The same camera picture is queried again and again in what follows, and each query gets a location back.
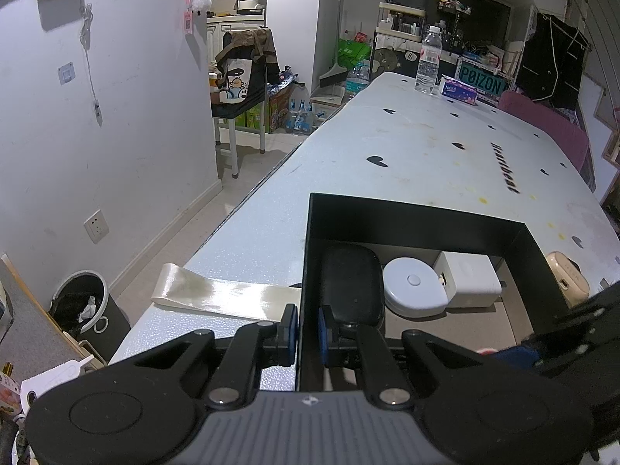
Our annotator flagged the white round tape measure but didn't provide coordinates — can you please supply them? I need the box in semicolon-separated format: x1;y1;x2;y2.
382;257;449;319

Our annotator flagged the white power adapter block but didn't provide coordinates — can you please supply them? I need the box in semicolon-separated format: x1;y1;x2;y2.
433;251;502;308

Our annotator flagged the black storage box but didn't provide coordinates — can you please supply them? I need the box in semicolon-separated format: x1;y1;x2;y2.
295;192;570;391

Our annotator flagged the black oval case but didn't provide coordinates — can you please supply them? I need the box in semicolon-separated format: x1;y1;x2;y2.
319;244;385;327

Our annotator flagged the clear tape strip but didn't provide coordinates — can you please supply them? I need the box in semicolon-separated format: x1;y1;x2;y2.
152;263;301;321

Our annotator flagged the black trash bin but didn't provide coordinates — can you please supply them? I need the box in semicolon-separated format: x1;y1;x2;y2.
48;270;130;362

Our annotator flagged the clear water bottle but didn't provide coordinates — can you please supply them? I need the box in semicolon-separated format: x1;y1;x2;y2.
415;25;443;95

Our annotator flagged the blue tissue pack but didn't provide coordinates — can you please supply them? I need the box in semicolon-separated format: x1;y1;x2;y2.
438;76;477;105

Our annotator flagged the chair with cartoon bag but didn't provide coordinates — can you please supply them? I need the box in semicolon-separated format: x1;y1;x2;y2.
211;26;279;179

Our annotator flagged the green shopping bag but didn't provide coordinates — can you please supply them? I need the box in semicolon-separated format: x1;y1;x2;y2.
338;39;371;71

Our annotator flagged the teal poizon box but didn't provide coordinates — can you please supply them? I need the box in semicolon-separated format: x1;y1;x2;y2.
456;56;513;106

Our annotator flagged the pink padded chair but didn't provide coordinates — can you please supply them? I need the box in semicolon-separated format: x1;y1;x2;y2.
498;91;589;171

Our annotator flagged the white storage shelf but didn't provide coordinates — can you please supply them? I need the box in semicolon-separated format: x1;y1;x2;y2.
371;2;425;77

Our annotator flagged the black hanging garment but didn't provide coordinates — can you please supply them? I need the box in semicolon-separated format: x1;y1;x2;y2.
516;13;591;109

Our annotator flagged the white wall socket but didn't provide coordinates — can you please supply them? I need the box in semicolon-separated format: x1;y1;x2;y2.
84;210;109;245

